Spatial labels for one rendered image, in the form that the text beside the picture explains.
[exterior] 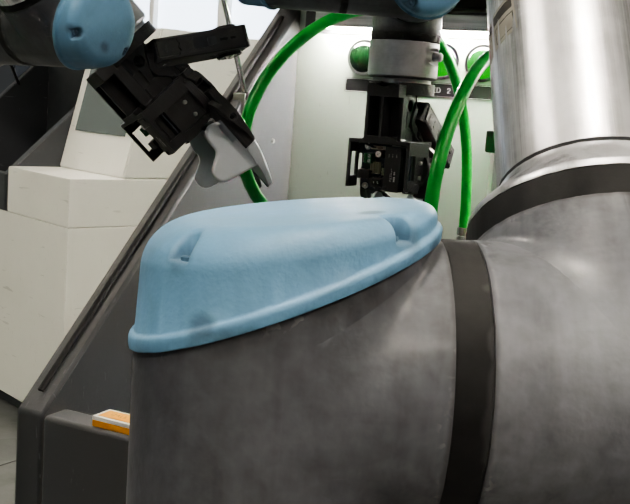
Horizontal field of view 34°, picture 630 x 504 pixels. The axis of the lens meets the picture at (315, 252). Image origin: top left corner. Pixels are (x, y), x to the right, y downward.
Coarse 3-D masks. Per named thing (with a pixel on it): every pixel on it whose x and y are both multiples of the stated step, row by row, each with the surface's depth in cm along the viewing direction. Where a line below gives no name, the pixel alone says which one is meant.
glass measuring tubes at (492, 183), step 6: (486, 132) 138; (492, 132) 138; (486, 138) 139; (492, 138) 138; (486, 144) 139; (492, 144) 138; (486, 150) 139; (492, 150) 138; (492, 156) 141; (492, 162) 141; (492, 168) 141; (492, 174) 140; (492, 180) 140; (492, 186) 140
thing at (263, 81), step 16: (336, 16) 116; (352, 16) 118; (304, 32) 114; (320, 32) 115; (288, 48) 112; (448, 48) 129; (272, 64) 111; (448, 64) 130; (256, 80) 111; (256, 96) 110; (464, 112) 133; (464, 128) 133; (464, 144) 134; (464, 160) 135; (464, 176) 135; (256, 192) 112; (464, 192) 136; (464, 208) 136; (464, 224) 136
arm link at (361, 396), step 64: (192, 256) 36; (256, 256) 35; (320, 256) 35; (384, 256) 36; (448, 256) 39; (192, 320) 36; (256, 320) 35; (320, 320) 35; (384, 320) 36; (448, 320) 37; (192, 384) 36; (256, 384) 35; (320, 384) 35; (384, 384) 36; (448, 384) 36; (128, 448) 41; (192, 448) 36; (256, 448) 36; (320, 448) 36; (384, 448) 36; (448, 448) 36
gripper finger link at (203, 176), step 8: (200, 136) 112; (192, 144) 111; (200, 144) 112; (208, 144) 112; (200, 152) 112; (208, 152) 112; (200, 160) 112; (208, 160) 112; (200, 168) 112; (208, 168) 112; (200, 176) 112; (208, 176) 112; (240, 176) 114; (256, 176) 113; (200, 184) 112; (208, 184) 112
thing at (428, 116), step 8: (424, 104) 112; (424, 112) 112; (432, 112) 113; (416, 120) 112; (424, 120) 112; (432, 120) 114; (424, 128) 113; (432, 128) 114; (440, 128) 116; (424, 136) 115; (432, 136) 114; (432, 144) 116; (448, 160) 120; (448, 168) 121
